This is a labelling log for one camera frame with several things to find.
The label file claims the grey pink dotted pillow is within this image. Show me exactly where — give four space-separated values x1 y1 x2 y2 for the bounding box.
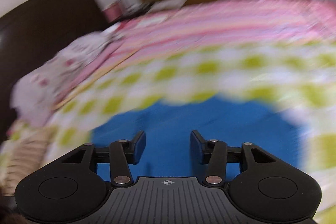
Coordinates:
10 30 118 127

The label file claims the white pillow on bed edge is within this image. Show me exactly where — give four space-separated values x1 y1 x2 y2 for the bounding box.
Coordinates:
147 0 188 13

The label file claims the pink striped bed sheet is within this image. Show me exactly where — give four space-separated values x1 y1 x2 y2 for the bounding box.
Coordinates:
60 0 335 99

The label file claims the dark wooden headboard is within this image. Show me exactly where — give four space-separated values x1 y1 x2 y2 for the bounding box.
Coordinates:
1 0 109 141

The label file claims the blue knitted sweater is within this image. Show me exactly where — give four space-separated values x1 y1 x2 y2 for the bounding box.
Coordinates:
90 96 305 183

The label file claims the beige striped folded cloth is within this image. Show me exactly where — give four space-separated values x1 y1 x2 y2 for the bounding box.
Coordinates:
1 127 56 196

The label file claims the green white checkered blanket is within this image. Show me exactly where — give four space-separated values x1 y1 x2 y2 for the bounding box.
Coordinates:
42 42 335 223

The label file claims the pink plastic basket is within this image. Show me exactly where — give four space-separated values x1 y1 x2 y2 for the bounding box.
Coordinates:
102 0 125 23

